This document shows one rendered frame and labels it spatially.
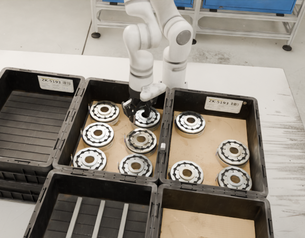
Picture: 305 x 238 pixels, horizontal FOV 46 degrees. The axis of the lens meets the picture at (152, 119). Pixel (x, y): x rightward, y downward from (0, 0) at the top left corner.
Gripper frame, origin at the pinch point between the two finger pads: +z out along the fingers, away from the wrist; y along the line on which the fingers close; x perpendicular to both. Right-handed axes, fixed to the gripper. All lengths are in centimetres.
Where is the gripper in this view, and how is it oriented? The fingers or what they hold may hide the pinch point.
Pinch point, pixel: (140, 115)
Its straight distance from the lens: 120.3
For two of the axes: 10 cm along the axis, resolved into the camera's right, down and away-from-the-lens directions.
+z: -0.4, 6.9, 7.3
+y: -7.8, 4.3, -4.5
